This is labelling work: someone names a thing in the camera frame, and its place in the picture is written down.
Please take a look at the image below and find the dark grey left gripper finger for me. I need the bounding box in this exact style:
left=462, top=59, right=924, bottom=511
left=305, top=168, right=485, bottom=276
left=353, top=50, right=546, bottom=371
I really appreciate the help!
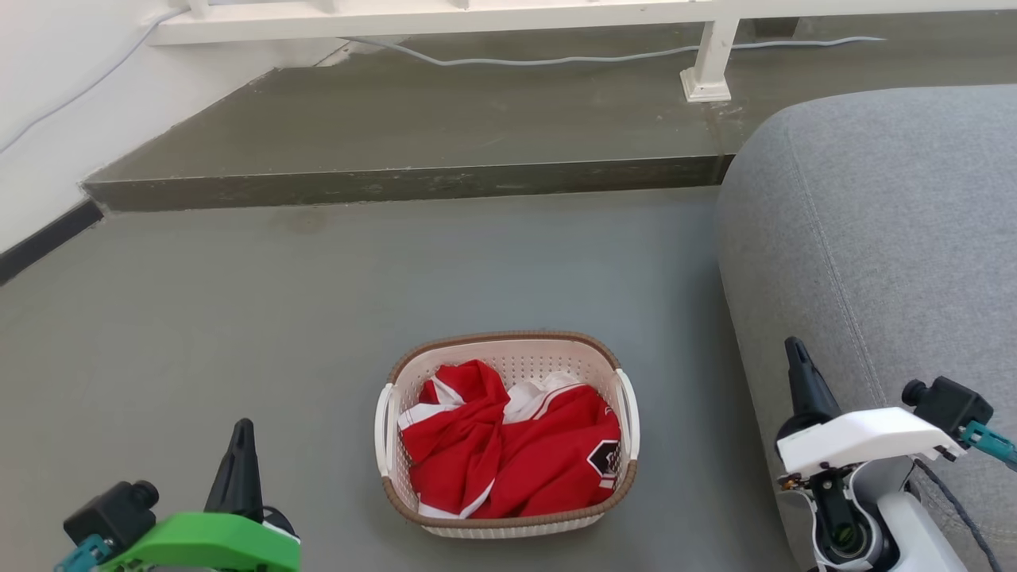
left=204, top=419, right=265, bottom=522

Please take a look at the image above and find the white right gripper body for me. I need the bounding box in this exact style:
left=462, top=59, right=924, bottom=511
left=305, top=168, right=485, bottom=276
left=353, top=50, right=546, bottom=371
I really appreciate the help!
left=776, top=407, right=967, bottom=478

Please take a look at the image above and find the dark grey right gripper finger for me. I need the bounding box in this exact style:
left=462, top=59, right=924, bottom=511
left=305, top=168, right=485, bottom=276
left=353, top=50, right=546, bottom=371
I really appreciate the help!
left=779, top=337, right=842, bottom=443

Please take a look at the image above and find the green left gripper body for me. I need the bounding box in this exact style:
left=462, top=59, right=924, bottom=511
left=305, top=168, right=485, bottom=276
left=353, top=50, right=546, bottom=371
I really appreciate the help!
left=99, top=511, right=302, bottom=572

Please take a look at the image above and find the white plastic laundry basket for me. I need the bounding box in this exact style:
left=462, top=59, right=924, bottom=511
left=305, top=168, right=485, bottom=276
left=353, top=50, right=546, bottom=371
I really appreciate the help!
left=374, top=330, right=640, bottom=539

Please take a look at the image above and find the grey fabric sofa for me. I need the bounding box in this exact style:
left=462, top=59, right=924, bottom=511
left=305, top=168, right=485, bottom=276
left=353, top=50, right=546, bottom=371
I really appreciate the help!
left=715, top=85, right=1017, bottom=572

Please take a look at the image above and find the white cloth garment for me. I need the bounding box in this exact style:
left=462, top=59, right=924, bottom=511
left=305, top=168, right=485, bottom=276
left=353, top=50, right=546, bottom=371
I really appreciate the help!
left=505, top=372, right=585, bottom=423

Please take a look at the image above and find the red jersey garment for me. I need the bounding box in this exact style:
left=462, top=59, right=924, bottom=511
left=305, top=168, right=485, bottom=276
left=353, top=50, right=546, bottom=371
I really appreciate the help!
left=397, top=360, right=622, bottom=520

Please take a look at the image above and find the black baseboard strip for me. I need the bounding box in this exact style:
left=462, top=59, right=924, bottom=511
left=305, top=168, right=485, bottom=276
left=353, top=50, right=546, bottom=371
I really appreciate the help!
left=0, top=199, right=105, bottom=287

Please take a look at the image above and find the raised concrete step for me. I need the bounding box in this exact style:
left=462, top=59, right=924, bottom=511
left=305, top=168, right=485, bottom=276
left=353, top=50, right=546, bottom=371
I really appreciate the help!
left=83, top=20, right=1017, bottom=212

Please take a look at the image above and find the white railing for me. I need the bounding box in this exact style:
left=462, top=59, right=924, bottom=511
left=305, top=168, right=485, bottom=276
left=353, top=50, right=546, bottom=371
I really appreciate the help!
left=149, top=0, right=1017, bottom=103

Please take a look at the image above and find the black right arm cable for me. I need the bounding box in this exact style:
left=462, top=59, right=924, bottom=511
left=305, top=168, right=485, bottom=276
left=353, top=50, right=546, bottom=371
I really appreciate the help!
left=914, top=458, right=1003, bottom=572

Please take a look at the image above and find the teal right camera connector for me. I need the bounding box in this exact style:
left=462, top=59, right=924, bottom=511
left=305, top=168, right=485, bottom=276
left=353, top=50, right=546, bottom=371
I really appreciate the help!
left=957, top=421, right=1017, bottom=471

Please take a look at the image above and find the teal camera connector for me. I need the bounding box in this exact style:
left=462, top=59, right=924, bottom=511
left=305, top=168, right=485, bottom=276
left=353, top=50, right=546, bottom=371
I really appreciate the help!
left=54, top=534, right=114, bottom=572
left=957, top=421, right=1017, bottom=471

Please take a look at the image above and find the teal left camera connector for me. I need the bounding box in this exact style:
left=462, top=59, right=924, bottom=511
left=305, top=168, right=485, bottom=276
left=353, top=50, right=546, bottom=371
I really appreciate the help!
left=54, top=534, right=114, bottom=572

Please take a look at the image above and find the pale wall cable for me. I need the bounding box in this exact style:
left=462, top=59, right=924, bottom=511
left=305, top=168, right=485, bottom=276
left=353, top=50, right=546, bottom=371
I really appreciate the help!
left=0, top=6, right=191, bottom=156

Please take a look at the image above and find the grey floor cable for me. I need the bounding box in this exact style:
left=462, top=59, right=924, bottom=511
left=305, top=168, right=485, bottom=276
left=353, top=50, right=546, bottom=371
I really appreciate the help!
left=343, top=35, right=887, bottom=68

